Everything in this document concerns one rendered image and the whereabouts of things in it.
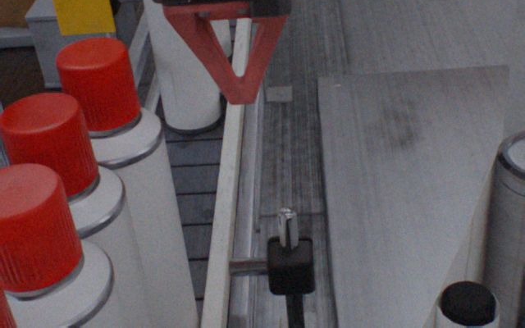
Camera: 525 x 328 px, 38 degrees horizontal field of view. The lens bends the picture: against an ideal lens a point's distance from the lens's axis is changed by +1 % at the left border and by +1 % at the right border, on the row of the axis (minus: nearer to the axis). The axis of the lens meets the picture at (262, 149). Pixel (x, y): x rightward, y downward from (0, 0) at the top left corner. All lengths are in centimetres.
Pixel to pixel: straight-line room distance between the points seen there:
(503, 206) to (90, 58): 19
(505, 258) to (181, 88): 39
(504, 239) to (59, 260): 17
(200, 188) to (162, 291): 20
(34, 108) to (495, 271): 20
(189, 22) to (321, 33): 55
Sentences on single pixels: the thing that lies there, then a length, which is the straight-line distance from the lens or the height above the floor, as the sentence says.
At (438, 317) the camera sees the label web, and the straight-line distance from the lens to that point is 24.
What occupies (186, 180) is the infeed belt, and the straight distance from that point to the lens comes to 61.
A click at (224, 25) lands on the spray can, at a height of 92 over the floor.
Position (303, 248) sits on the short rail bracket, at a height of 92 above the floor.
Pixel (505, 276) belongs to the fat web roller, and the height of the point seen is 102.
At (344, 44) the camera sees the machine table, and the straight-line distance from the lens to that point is 91.
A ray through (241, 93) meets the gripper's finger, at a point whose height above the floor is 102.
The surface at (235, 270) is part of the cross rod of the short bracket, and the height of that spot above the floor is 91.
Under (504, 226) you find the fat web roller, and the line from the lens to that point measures 30.
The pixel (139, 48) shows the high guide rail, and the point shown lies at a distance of 64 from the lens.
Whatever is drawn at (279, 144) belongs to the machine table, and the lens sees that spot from 73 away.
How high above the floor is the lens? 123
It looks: 34 degrees down
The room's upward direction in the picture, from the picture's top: 6 degrees counter-clockwise
